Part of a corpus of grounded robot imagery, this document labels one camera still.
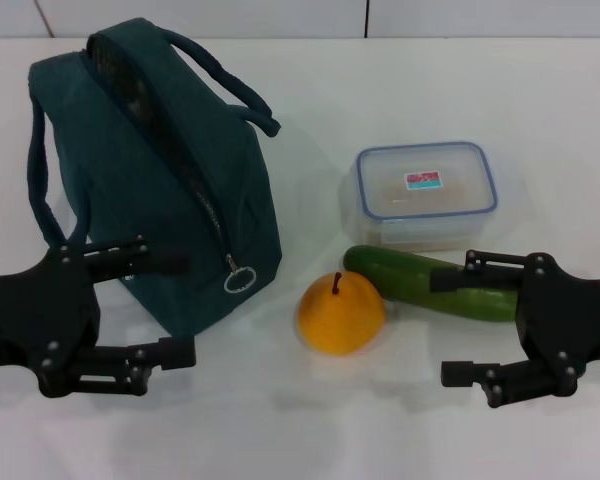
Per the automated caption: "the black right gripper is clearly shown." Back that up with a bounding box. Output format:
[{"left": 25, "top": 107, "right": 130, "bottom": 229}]
[{"left": 429, "top": 248, "right": 600, "bottom": 408}]

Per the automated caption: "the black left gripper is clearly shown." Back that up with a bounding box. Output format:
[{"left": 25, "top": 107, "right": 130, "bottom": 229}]
[{"left": 0, "top": 236, "right": 198, "bottom": 399}]

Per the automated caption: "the green cucumber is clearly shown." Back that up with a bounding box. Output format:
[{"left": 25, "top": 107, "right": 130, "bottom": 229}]
[{"left": 343, "top": 244, "right": 520, "bottom": 323}]

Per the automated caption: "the dark teal lunch bag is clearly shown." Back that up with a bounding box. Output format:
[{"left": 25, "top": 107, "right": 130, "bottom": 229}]
[{"left": 26, "top": 17, "right": 284, "bottom": 338}]

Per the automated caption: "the clear plastic food container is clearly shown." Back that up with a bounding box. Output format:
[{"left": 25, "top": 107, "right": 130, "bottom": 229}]
[{"left": 343, "top": 140, "right": 499, "bottom": 251}]

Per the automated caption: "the orange yellow pear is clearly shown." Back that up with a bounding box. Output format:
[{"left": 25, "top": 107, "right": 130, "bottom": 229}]
[{"left": 298, "top": 271, "right": 387, "bottom": 357}]

